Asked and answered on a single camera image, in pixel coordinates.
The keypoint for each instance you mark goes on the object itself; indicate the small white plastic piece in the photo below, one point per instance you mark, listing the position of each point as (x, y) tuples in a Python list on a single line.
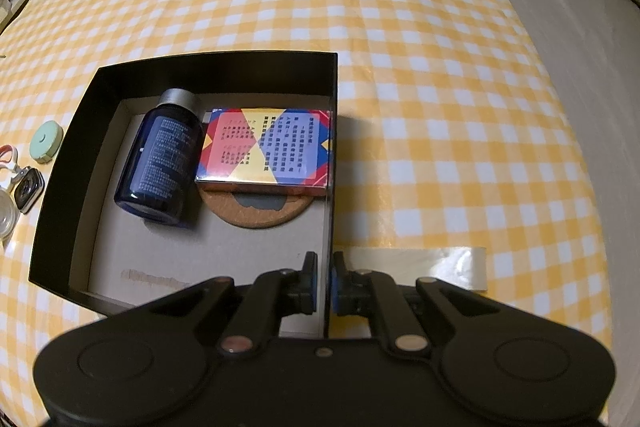
[(440, 264)]

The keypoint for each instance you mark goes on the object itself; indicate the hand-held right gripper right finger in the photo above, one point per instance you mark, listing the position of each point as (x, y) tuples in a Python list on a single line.
[(340, 279)]

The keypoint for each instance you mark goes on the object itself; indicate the white plastic funnel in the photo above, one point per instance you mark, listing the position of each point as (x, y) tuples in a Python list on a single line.
[(7, 219)]

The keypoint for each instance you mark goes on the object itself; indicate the yellow checked mat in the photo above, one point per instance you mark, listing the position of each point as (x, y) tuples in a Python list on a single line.
[(400, 57)]

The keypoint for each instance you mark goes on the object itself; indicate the red blue card box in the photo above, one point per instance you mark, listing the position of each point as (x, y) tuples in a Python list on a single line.
[(260, 147)]

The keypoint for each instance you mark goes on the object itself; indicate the pink white scissors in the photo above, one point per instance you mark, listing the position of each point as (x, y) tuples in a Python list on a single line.
[(7, 162)]

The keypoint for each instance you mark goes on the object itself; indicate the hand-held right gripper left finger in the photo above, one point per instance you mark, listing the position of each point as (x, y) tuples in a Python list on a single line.
[(311, 279)]

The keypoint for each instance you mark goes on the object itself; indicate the round panda coaster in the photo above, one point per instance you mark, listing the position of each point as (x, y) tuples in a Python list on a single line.
[(250, 214)]

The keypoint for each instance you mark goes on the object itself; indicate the black cardboard box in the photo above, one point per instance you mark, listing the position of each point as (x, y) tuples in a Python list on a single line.
[(75, 167)]

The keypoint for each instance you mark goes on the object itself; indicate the black smartwatch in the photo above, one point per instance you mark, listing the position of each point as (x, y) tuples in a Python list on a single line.
[(27, 189)]

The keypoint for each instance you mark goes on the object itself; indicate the dark blue bottle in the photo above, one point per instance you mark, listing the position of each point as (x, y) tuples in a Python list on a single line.
[(160, 157)]

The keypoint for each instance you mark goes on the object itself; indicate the mint green tape measure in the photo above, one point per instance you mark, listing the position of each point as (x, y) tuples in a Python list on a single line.
[(45, 142)]

